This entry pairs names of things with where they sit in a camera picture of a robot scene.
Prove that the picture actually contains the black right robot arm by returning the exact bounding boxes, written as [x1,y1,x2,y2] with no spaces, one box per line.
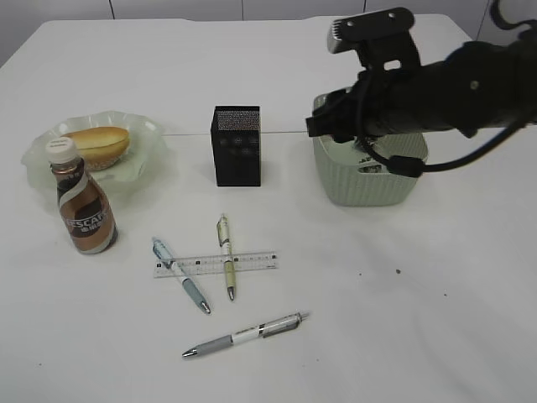
[306,3,536,178]

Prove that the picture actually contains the paper ball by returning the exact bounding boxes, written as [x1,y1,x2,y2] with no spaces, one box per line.
[357,156,384,174]

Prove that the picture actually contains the black mesh pen holder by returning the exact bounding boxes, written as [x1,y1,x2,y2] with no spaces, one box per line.
[211,106,261,187]

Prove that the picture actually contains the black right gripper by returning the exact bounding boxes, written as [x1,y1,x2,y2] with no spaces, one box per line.
[305,66,428,144]

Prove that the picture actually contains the Nescafe coffee bottle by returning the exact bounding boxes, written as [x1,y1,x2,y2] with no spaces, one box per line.
[45,137,117,254]

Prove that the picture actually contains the pale green glass plate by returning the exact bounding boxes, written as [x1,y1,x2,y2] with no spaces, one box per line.
[21,111,167,202]

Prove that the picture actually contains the green cream pen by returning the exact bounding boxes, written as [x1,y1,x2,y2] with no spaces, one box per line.
[216,214,237,301]

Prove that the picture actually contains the light green woven basket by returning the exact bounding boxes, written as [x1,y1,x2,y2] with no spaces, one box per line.
[310,94,429,208]

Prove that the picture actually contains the blue white pen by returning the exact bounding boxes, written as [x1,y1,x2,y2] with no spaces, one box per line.
[152,237,211,315]

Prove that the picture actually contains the clear plastic ruler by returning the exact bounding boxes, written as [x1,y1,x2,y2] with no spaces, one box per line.
[153,252,279,279]

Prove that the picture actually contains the white grey pen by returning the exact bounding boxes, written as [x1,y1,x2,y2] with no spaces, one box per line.
[181,311,311,359]

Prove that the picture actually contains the brown bread roll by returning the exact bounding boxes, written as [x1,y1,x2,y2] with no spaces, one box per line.
[64,127,130,171]

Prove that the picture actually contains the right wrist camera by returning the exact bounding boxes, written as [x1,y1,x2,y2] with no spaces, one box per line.
[326,7,421,71]

